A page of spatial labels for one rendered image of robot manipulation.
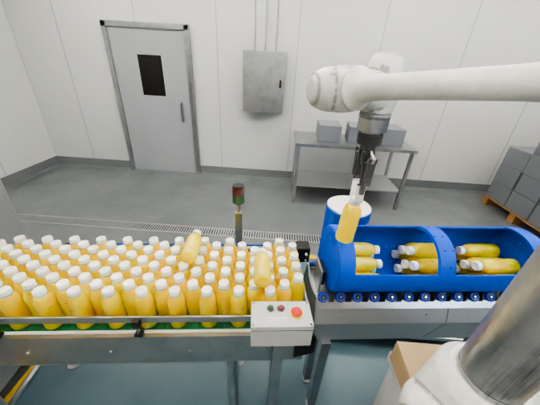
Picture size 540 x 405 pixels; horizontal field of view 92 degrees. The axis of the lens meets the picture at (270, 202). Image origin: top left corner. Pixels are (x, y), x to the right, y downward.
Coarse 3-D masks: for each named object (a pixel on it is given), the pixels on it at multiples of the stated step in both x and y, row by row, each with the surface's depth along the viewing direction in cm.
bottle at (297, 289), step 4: (292, 280) 105; (292, 284) 104; (296, 284) 104; (300, 284) 104; (304, 284) 105; (292, 288) 104; (296, 288) 104; (300, 288) 104; (304, 288) 105; (292, 292) 105; (296, 292) 104; (300, 292) 104; (304, 292) 106; (292, 296) 106; (296, 296) 105; (300, 296) 105; (292, 300) 106; (296, 300) 106; (300, 300) 106
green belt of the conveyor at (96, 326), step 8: (0, 328) 97; (8, 328) 98; (24, 328) 98; (32, 328) 98; (40, 328) 98; (56, 328) 98; (64, 328) 99; (72, 328) 99; (88, 328) 99; (96, 328) 99; (104, 328) 99; (120, 328) 100; (128, 328) 100; (152, 328) 100; (160, 328) 101; (168, 328) 101; (176, 328) 101; (184, 328) 101; (192, 328) 101; (200, 328) 101; (208, 328) 102; (216, 328) 102; (224, 328) 102; (232, 328) 102; (240, 328) 102; (248, 328) 102
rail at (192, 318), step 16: (0, 320) 92; (16, 320) 93; (32, 320) 93; (48, 320) 94; (64, 320) 94; (80, 320) 94; (96, 320) 95; (112, 320) 95; (128, 320) 96; (144, 320) 96; (160, 320) 96; (176, 320) 97; (192, 320) 97; (208, 320) 98; (224, 320) 98; (240, 320) 99
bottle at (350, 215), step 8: (344, 208) 93; (352, 208) 90; (360, 208) 91; (344, 216) 93; (352, 216) 91; (360, 216) 92; (344, 224) 93; (352, 224) 92; (336, 232) 98; (344, 232) 94; (352, 232) 94; (344, 240) 96; (352, 240) 97
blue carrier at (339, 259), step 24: (336, 240) 103; (360, 240) 127; (384, 240) 127; (408, 240) 128; (432, 240) 106; (456, 240) 130; (480, 240) 130; (504, 240) 124; (528, 240) 108; (336, 264) 102; (384, 264) 127; (336, 288) 104; (360, 288) 104; (384, 288) 105; (408, 288) 106; (432, 288) 106; (456, 288) 107; (480, 288) 108; (504, 288) 108
